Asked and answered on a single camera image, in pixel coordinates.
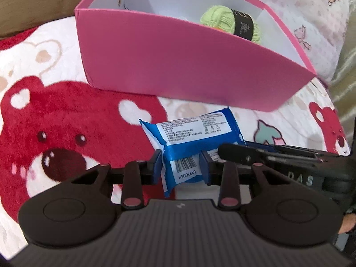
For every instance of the blue wet wipes pack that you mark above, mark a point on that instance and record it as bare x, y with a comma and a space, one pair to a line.
182, 140

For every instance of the pink checkered pillow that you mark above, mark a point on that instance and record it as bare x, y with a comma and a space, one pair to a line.
319, 26

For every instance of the pink cardboard box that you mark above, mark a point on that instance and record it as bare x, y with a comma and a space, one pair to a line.
159, 47

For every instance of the golden satin quilt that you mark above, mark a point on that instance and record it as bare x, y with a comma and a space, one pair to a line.
342, 88

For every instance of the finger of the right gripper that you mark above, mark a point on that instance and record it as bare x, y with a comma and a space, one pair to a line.
246, 155
286, 149

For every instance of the green yarn ball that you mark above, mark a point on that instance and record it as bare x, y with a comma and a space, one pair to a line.
233, 22

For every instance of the red bear blanket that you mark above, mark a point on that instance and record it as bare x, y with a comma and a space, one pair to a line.
55, 126

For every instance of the person's right hand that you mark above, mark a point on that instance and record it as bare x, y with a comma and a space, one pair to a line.
348, 223

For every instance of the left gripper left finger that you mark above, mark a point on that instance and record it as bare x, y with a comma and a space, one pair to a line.
138, 174

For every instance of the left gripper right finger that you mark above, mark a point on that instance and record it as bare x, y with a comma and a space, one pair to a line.
224, 175

